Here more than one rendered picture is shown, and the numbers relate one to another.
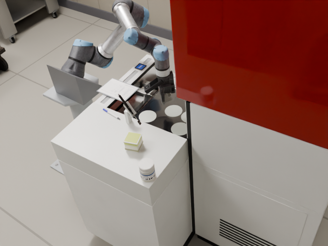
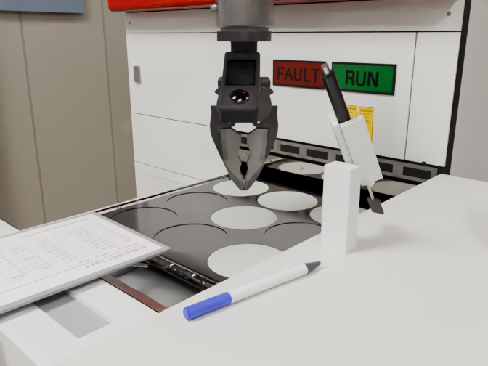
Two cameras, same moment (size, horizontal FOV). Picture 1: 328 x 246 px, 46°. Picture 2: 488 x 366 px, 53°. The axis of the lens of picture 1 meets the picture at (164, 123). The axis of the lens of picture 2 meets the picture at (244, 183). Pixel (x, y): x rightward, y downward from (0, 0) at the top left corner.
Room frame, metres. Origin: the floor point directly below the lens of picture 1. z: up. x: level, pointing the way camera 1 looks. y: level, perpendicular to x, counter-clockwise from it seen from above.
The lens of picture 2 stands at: (1.56, 0.64, 1.17)
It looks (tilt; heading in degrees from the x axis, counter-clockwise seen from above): 17 degrees down; 276
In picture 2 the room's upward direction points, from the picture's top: straight up
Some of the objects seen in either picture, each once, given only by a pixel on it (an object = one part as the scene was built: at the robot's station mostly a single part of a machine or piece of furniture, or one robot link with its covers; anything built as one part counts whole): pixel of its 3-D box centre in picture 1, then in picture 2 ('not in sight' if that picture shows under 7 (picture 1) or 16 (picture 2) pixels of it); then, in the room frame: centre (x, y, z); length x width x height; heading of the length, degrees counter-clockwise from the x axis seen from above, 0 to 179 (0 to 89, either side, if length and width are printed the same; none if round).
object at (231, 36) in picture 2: (165, 82); (244, 78); (1.63, -0.03, 1.11); 0.09 x 0.08 x 0.12; 96
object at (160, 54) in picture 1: (161, 57); not in sight; (1.63, -0.02, 1.27); 0.09 x 0.08 x 0.11; 14
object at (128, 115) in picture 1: (130, 113); (351, 179); (1.50, 0.17, 1.03); 0.06 x 0.04 x 0.13; 53
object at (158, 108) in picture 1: (173, 111); (243, 218); (1.63, -0.06, 0.90); 0.34 x 0.34 x 0.01; 53
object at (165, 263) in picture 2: (147, 101); (147, 255); (1.74, 0.08, 0.90); 0.38 x 0.01 x 0.01; 143
